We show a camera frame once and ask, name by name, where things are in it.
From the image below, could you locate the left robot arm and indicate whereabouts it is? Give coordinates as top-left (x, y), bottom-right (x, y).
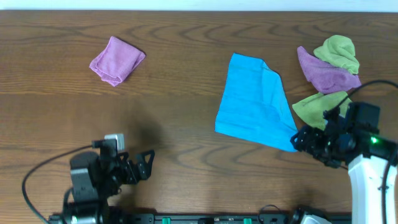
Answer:
top-left (60, 139), bottom-right (155, 224)

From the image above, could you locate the crumpled purple cloth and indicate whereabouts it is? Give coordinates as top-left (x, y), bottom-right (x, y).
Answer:
top-left (297, 46), bottom-right (361, 94)

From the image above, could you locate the left black cable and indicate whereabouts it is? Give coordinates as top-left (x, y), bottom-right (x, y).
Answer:
top-left (21, 144), bottom-right (94, 224)

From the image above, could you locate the green cloth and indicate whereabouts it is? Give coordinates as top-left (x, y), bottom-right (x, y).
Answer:
top-left (292, 91), bottom-right (348, 130)
top-left (313, 35), bottom-right (360, 75)

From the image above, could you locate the upper green cloth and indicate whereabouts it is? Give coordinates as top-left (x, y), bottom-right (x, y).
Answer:
top-left (313, 35), bottom-right (360, 75)

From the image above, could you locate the blue cloth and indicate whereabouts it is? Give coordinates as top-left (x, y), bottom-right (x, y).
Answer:
top-left (215, 53), bottom-right (297, 152)

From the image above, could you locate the folded purple cloth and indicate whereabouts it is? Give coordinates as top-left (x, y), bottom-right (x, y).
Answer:
top-left (89, 36), bottom-right (146, 86)

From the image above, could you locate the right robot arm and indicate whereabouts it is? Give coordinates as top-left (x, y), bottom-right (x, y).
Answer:
top-left (290, 102), bottom-right (397, 223)

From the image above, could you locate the lower green cloth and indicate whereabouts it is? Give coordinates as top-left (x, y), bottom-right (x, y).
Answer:
top-left (292, 91), bottom-right (348, 130)

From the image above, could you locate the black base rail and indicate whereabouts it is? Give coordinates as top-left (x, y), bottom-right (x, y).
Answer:
top-left (48, 213), bottom-right (351, 224)

